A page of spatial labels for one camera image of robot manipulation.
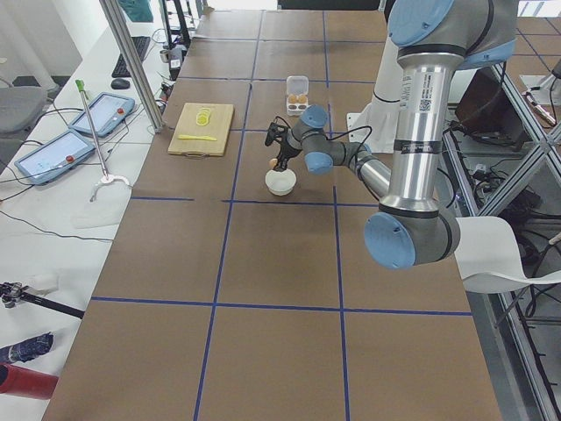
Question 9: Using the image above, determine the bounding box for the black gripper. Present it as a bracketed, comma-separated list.
[273, 140, 302, 172]

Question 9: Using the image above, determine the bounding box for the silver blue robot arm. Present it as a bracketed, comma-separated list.
[266, 1, 518, 269]

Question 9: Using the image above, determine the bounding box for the clear plastic egg box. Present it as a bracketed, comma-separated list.
[286, 75, 309, 116]

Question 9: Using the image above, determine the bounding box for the black box with label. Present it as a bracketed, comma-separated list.
[168, 45, 187, 81]

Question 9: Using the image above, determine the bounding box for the white bowl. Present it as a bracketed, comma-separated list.
[265, 169, 297, 196]

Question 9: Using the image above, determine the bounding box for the bamboo cutting board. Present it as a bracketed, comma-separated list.
[167, 103, 234, 156]

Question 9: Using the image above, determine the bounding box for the yellow plastic knife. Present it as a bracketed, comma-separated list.
[177, 134, 217, 141]

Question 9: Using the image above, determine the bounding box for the teach pendant far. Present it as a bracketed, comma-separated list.
[68, 92, 135, 138]

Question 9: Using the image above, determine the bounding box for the teach pendant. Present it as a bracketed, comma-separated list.
[68, 92, 135, 138]
[15, 129, 95, 185]

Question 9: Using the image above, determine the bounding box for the black computer mouse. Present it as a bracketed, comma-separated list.
[110, 78, 131, 90]

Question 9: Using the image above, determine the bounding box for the black keyboard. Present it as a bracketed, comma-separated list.
[111, 35, 152, 79]

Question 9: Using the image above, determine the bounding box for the teach pendant near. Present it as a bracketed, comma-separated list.
[15, 129, 95, 185]

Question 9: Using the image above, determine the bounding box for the white curved chair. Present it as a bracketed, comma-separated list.
[454, 216, 560, 294]

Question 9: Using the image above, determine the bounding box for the black tripod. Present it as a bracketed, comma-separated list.
[1, 282, 85, 319]

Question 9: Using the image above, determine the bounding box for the folded dark umbrella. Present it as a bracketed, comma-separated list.
[1, 332, 53, 364]

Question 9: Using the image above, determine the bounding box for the red bottle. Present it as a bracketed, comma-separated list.
[1, 364, 59, 400]

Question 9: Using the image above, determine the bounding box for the black camera cable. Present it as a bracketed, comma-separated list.
[271, 116, 373, 154]

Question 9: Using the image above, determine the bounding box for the aluminium frame post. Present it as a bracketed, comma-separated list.
[99, 0, 164, 133]

